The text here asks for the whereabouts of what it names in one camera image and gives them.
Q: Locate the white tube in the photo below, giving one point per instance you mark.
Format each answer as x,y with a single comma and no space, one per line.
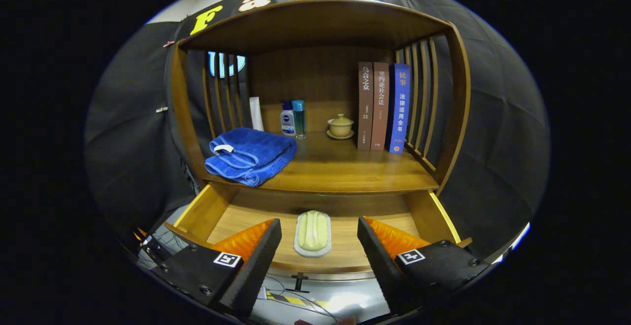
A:
256,114

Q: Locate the dark brown book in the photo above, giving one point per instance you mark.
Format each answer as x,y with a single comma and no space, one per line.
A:
365,108

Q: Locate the folded blue towel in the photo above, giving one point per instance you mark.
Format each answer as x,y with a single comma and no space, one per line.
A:
256,155

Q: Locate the white lotion bottle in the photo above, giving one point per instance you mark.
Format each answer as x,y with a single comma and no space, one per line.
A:
287,123

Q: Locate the lidded beige tea cup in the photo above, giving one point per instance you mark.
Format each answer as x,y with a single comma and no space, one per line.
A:
340,126

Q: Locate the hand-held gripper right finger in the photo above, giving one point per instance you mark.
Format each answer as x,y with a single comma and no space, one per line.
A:
379,261

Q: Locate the white sheet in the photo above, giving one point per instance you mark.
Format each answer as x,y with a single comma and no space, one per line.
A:
517,238

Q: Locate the wooden drawer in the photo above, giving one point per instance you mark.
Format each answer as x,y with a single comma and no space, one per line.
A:
246,219

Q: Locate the green soap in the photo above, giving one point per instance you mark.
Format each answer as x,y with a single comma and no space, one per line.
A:
313,231

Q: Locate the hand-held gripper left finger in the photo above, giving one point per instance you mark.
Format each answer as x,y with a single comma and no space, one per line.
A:
251,270

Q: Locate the blue book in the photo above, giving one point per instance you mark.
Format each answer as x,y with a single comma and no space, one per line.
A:
400,113

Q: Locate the wooden cabinet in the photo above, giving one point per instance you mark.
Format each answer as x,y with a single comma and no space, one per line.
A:
315,68

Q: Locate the wooden countertop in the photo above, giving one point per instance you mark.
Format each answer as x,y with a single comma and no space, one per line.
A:
345,167

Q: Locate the teal bottle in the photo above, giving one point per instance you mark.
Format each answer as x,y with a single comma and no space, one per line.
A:
298,118

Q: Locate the light brown book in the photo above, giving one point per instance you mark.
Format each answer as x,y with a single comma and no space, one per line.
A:
380,108

